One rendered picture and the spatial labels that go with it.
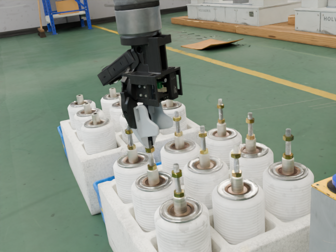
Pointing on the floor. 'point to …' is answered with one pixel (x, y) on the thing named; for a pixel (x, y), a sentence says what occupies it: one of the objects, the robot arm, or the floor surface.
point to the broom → (40, 24)
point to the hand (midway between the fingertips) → (146, 139)
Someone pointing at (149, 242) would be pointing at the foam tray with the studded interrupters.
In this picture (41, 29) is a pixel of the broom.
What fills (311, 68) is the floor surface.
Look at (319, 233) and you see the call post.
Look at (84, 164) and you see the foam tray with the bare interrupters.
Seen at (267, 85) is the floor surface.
